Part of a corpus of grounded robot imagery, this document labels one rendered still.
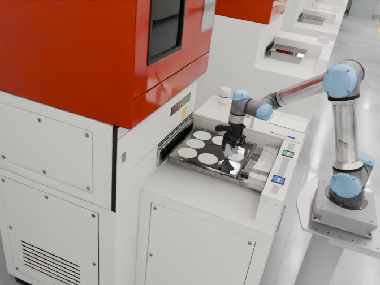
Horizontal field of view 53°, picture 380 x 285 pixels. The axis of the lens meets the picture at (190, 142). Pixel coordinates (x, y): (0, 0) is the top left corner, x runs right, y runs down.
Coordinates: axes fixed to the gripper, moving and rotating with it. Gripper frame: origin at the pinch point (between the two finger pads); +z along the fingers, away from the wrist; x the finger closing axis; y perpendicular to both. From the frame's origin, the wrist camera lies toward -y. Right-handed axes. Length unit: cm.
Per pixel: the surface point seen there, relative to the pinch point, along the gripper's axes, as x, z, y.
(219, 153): -0.5, 1.4, -4.5
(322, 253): 19, 32, 55
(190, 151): -12.8, 1.3, -13.0
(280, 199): -10.5, -4.7, 41.9
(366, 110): 378, 91, -91
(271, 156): 25.3, 3.3, 9.3
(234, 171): -4.9, 1.3, 11.4
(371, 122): 345, 91, -66
